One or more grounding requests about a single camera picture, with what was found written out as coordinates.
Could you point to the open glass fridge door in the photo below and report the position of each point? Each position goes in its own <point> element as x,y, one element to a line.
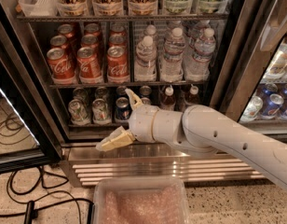
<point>26,141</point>

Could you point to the water bottle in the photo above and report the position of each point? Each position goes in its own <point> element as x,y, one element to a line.
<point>198,62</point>
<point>151,30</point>
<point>145,60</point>
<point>172,56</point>
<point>197,30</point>

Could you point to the second row left coke can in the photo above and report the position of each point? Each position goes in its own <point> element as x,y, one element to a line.
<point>61,41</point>

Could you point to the top shelf gold can middle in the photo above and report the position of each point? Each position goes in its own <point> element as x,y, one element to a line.
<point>107,7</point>

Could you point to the second row middle coke can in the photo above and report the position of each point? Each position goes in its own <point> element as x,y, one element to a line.
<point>90,41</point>

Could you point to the back right pepsi can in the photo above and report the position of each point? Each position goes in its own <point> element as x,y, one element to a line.
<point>145,91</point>

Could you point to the front right blue pepsi can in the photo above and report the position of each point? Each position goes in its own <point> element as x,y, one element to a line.
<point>146,101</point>

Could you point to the right fridge glass door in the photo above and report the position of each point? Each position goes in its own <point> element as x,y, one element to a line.
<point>253,32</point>

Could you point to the front left blue pepsi can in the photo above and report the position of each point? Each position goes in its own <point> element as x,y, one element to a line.
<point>123,110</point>

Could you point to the steel fridge bottom grille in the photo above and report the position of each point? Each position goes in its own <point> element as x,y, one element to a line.
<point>85,166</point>

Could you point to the second row coke can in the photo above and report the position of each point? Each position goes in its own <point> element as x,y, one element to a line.
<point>117,41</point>
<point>90,41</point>
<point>61,41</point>

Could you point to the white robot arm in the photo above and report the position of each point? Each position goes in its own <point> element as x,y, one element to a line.
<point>201,131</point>

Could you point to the clear plastic bin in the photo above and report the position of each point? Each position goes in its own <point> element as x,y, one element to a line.
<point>141,200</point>

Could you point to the left brown drink bottle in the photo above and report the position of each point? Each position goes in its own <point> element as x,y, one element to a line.
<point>167,99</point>

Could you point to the second row right coke can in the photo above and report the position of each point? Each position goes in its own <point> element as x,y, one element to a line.
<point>117,41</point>

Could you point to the front right water bottle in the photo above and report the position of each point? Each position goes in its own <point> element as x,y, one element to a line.
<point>198,62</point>

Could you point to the front left green soda can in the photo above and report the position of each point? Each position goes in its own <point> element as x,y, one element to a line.
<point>79,113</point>

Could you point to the empty clear shelf tray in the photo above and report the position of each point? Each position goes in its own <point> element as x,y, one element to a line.
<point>36,8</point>

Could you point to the front left water bottle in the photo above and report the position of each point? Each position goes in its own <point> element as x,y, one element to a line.
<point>145,60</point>

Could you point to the top shelf gold can right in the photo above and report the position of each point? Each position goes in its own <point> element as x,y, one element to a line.
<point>142,7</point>

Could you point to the front middle water bottle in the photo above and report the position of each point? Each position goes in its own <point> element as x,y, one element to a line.
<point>172,56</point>

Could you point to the right brown drink bottle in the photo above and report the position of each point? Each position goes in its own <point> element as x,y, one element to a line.
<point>191,96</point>

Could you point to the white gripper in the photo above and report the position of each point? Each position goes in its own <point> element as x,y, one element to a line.
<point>141,123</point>

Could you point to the blue pepsi can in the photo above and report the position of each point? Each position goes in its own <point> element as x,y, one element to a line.
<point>123,110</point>
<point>146,101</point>

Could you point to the back left water bottle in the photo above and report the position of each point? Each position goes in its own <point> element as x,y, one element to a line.
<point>151,30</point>

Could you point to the back right water bottle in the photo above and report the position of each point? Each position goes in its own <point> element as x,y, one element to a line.
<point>197,30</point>

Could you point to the brown drink bottle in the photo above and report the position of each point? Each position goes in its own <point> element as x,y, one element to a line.
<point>167,99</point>
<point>191,96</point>

